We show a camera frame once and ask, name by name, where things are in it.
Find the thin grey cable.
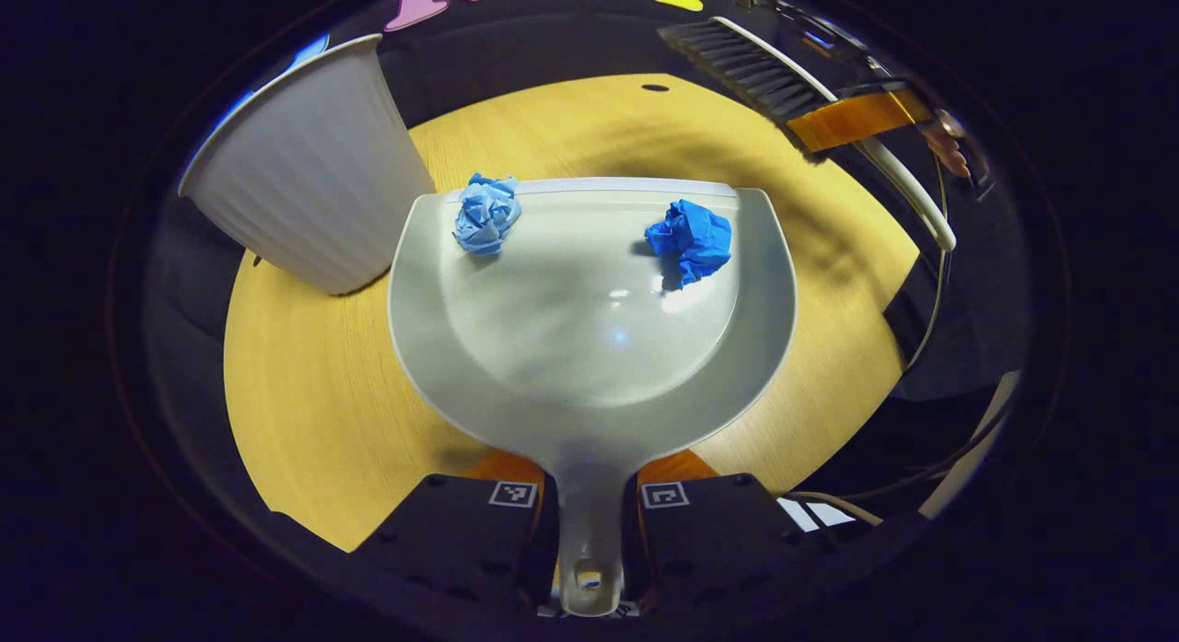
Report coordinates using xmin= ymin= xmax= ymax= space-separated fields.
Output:
xmin=907 ymin=154 xmax=951 ymax=371

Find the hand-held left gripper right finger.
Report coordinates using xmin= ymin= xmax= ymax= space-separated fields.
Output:
xmin=623 ymin=448 xmax=831 ymax=616

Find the dark blue paper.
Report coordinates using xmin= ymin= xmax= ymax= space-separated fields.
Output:
xmin=643 ymin=198 xmax=734 ymax=289

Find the white dustpan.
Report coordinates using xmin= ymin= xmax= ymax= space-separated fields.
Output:
xmin=387 ymin=176 xmax=799 ymax=618

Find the white ribbed garbage bin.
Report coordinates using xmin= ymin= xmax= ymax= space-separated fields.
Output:
xmin=177 ymin=33 xmax=437 ymax=298

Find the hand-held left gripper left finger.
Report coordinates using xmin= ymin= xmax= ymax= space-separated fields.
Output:
xmin=354 ymin=449 xmax=560 ymax=616

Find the light blue paper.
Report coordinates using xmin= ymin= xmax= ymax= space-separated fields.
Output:
xmin=450 ymin=172 xmax=523 ymax=257

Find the small white broom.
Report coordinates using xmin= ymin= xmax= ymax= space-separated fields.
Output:
xmin=657 ymin=16 xmax=959 ymax=253

